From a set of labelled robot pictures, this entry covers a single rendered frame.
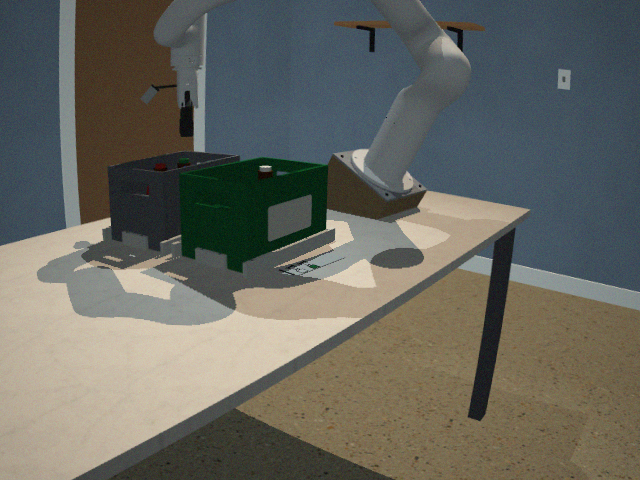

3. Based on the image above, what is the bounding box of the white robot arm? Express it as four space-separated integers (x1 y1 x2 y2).
153 0 471 193

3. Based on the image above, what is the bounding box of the beige paper pick list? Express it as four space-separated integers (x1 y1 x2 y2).
273 252 344 278

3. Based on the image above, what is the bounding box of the green crate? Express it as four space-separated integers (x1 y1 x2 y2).
179 157 327 273

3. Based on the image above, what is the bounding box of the grey bottle crate with dividers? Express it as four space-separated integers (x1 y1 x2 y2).
108 151 231 252

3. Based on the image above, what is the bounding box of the red bottle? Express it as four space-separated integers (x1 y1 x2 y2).
147 163 167 195

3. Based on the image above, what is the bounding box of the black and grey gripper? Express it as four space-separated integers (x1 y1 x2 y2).
172 67 202 137

